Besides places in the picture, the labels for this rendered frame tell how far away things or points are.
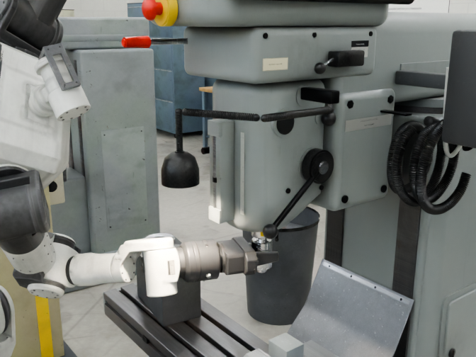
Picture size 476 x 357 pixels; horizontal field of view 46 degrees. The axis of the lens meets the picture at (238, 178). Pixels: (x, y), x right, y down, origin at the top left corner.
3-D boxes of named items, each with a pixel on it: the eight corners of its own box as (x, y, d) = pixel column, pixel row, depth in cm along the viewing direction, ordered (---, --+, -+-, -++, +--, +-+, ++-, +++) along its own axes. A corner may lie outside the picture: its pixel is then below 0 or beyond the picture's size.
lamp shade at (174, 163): (154, 185, 104) (152, 153, 102) (173, 176, 110) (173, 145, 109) (187, 190, 101) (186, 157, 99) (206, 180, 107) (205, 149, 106)
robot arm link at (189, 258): (200, 240, 117) (145, 246, 114) (204, 292, 117) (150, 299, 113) (188, 239, 128) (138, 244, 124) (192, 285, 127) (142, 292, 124)
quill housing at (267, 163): (260, 246, 110) (262, 83, 102) (202, 217, 126) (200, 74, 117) (327, 225, 122) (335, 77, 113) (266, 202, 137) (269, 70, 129)
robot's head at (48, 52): (47, 108, 105) (55, 91, 99) (28, 67, 106) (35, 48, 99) (78, 99, 109) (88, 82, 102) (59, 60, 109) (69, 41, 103)
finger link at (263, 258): (277, 262, 125) (251, 265, 123) (278, 248, 124) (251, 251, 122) (280, 265, 123) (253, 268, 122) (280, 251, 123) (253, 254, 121)
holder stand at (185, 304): (162, 327, 157) (160, 261, 151) (137, 295, 175) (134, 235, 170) (201, 316, 163) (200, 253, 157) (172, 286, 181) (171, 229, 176)
